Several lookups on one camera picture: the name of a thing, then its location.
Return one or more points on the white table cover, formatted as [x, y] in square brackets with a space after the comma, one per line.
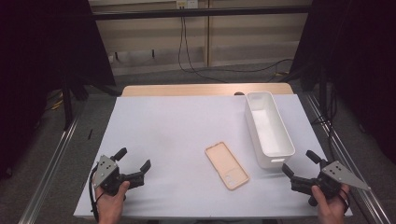
[174, 133]

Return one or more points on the person's left hand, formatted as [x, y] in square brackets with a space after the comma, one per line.
[110, 202]

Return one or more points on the black horizontal bar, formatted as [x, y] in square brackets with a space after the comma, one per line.
[199, 13]

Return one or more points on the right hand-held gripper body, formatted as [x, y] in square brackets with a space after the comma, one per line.
[333, 177]

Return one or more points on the metal floor rail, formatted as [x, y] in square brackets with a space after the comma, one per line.
[345, 155]
[53, 165]

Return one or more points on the person's right hand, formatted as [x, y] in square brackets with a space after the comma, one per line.
[330, 208]

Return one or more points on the beige phone case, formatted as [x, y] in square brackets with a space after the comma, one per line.
[227, 166]

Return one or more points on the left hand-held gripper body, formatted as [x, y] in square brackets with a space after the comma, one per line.
[106, 174]

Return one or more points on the black curtain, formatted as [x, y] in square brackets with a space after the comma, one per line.
[358, 62]
[37, 62]

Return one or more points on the white plastic storage bin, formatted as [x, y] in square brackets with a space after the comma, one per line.
[271, 133]

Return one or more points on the wooden table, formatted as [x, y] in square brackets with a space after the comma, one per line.
[186, 89]

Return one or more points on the white wall socket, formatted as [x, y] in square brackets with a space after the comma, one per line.
[186, 3]

